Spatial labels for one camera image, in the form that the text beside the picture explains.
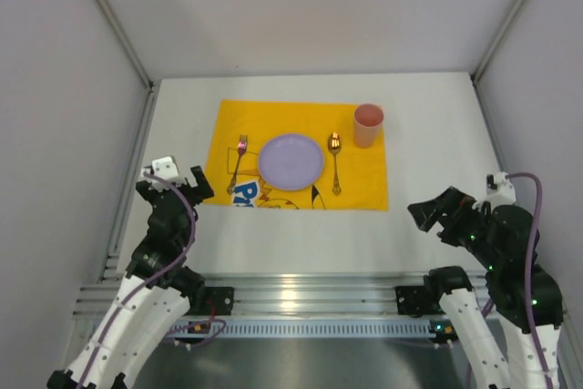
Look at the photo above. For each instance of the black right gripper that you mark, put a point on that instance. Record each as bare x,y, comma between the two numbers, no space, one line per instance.
454,206

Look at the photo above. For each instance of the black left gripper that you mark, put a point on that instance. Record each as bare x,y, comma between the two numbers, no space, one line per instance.
178,192

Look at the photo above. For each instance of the iridescent rainbow fork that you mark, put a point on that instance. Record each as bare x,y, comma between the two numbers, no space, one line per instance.
241,149

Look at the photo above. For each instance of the yellow Pikachu placemat cloth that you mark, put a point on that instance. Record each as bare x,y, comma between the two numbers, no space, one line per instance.
362,171

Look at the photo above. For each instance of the lavender plastic plate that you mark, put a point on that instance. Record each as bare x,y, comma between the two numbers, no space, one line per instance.
290,162

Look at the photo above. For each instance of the pink plastic cup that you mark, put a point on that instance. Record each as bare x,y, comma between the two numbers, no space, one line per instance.
367,121

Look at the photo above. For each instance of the gold ornate spoon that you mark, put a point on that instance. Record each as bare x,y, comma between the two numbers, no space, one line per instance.
335,147

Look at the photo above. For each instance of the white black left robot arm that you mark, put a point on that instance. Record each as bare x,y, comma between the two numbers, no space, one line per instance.
156,290

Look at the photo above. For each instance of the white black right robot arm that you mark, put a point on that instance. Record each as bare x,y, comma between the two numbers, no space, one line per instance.
502,237

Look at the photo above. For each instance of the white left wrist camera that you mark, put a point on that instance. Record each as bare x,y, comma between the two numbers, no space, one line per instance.
161,172

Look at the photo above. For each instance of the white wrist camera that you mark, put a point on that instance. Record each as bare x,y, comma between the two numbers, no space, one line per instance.
161,172
499,191

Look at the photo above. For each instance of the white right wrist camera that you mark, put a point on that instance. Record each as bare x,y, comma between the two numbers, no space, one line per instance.
499,191

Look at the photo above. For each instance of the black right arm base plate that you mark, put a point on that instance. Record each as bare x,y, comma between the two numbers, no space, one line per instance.
416,301

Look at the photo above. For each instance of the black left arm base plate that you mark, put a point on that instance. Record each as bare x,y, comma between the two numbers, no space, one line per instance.
212,301

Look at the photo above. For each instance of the aluminium table frame rail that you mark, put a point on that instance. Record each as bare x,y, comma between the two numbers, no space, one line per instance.
307,296

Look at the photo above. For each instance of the slotted grey cable duct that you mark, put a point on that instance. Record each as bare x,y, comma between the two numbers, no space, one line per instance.
268,329

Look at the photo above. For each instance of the left aluminium corner post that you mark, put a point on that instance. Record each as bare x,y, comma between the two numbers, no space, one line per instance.
145,108

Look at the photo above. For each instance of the aluminium corner post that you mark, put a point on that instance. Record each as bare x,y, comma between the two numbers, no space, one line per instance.
145,108
503,30

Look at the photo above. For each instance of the right aluminium corner post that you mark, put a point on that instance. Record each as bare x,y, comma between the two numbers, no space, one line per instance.
503,30

